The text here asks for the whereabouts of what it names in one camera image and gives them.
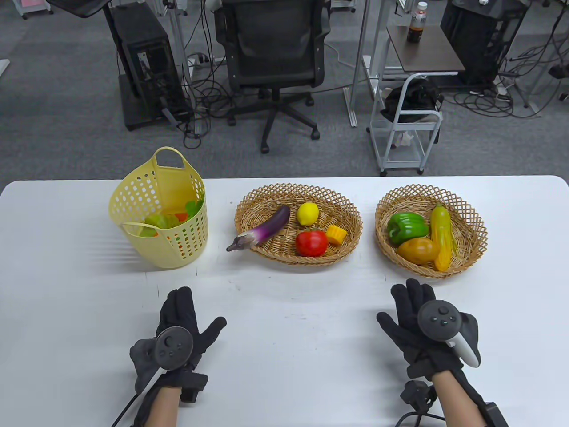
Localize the person's left hand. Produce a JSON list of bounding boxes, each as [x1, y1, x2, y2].
[[130, 286, 227, 393]]

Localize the person's right hand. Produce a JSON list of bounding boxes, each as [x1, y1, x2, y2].
[[377, 279, 464, 381]]

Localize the yellow plastic basket container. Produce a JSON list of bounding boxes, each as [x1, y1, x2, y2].
[[108, 146, 209, 270]]

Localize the yellow brown mango object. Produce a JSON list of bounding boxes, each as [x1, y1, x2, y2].
[[397, 237, 441, 265]]

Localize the green bell pepper object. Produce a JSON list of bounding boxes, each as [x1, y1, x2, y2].
[[386, 212, 430, 245]]

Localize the long yellow corn cob object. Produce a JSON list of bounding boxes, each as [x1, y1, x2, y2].
[[429, 202, 458, 272]]

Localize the light green lettuce leaf object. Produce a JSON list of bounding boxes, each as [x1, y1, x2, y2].
[[144, 213, 178, 230]]

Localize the round wicker basket container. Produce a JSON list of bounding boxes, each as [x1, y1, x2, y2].
[[375, 184, 488, 278]]

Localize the red tomato object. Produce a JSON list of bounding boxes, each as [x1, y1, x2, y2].
[[296, 228, 329, 258]]

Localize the purple eggplant object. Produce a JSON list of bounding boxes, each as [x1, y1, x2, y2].
[[226, 205, 291, 253]]

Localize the oval wicker basket container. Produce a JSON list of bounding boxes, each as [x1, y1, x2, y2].
[[234, 183, 363, 266]]

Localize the yellow lemon object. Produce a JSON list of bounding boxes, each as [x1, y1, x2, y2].
[[297, 202, 320, 226]]

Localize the person's right forearm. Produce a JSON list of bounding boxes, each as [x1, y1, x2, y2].
[[432, 371, 487, 427]]

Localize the person's left forearm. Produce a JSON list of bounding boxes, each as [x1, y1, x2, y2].
[[144, 386, 180, 427]]

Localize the right grey white controller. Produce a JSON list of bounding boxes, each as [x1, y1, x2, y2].
[[417, 301, 481, 368]]

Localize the grey white controller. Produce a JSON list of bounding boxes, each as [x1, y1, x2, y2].
[[129, 327, 194, 394], [417, 301, 481, 368]]

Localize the left grey white controller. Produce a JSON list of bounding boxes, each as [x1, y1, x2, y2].
[[129, 327, 194, 394]]

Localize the right black sensor box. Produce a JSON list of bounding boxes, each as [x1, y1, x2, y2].
[[482, 402, 509, 427]]

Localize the white rolling cart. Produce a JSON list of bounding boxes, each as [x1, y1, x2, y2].
[[367, 73, 444, 176]]

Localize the black bag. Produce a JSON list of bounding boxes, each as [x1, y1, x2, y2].
[[381, 79, 444, 123]]

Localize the black computer tower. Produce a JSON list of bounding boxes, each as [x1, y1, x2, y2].
[[109, 2, 192, 132], [440, 0, 529, 85]]

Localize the brown side table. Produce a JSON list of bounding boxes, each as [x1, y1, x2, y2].
[[386, 24, 466, 74]]

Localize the dark drink bottle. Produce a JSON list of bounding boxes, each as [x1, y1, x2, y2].
[[407, 1, 428, 44]]

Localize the black office chair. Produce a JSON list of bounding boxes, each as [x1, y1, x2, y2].
[[214, 0, 332, 154]]

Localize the white cart with pink top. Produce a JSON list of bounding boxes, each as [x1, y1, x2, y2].
[[12, 0, 50, 19]]

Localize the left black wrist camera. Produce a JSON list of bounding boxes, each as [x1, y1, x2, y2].
[[180, 374, 208, 404]]

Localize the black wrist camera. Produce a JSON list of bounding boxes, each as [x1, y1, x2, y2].
[[400, 379, 438, 412], [180, 374, 208, 404]]

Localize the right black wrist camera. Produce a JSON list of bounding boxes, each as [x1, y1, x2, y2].
[[400, 379, 438, 412]]

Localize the right black glove cable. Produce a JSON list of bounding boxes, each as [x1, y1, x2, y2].
[[395, 411, 445, 427]]

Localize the tangle of black cables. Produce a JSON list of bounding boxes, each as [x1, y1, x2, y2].
[[176, 0, 240, 149], [445, 0, 569, 118]]

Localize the white metal frame legs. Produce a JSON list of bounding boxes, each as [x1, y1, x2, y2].
[[345, 0, 385, 128]]

